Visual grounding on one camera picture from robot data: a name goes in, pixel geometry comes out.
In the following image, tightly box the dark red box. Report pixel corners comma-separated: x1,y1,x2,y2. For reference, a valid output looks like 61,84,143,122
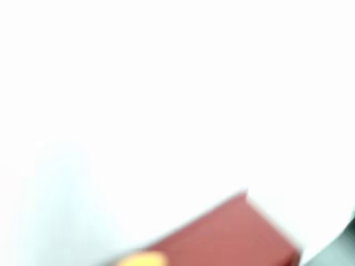
106,192,303,266

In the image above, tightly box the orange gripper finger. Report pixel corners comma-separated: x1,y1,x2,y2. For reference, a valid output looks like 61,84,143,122
115,250,169,266

